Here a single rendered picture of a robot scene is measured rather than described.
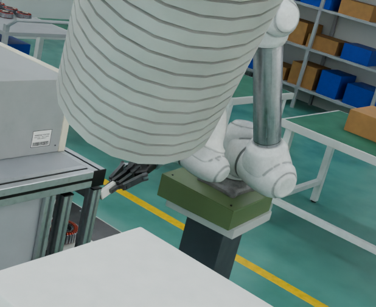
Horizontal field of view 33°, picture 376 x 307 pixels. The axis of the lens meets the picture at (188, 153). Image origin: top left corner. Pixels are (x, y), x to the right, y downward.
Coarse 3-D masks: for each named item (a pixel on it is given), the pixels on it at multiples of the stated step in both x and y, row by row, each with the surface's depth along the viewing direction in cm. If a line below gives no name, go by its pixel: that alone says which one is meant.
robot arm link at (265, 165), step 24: (288, 0) 197; (288, 24) 197; (264, 48) 206; (264, 72) 211; (264, 96) 215; (264, 120) 220; (264, 144) 225; (240, 168) 237; (264, 168) 225; (288, 168) 226; (264, 192) 229; (288, 192) 229
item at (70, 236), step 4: (68, 224) 197; (72, 224) 197; (76, 224) 198; (68, 228) 198; (72, 228) 195; (76, 228) 195; (68, 232) 192; (72, 232) 193; (76, 232) 194; (68, 236) 191; (72, 236) 192; (76, 236) 193; (48, 240) 191; (64, 240) 190; (68, 240) 192; (72, 240) 192
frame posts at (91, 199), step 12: (96, 192) 170; (60, 204) 161; (84, 204) 170; (96, 204) 170; (60, 216) 161; (84, 216) 172; (60, 228) 163; (84, 228) 171; (60, 240) 165; (84, 240) 172; (48, 252) 166
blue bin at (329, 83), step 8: (328, 72) 784; (336, 72) 792; (344, 72) 808; (320, 80) 792; (328, 80) 785; (336, 80) 778; (344, 80) 783; (352, 80) 800; (320, 88) 793; (328, 88) 786; (336, 88) 779; (344, 88) 792; (328, 96) 787; (336, 96) 783
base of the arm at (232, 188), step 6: (204, 180) 252; (228, 180) 247; (234, 180) 248; (216, 186) 249; (222, 186) 248; (228, 186) 248; (234, 186) 248; (240, 186) 250; (246, 186) 254; (228, 192) 246; (234, 192) 246; (240, 192) 250
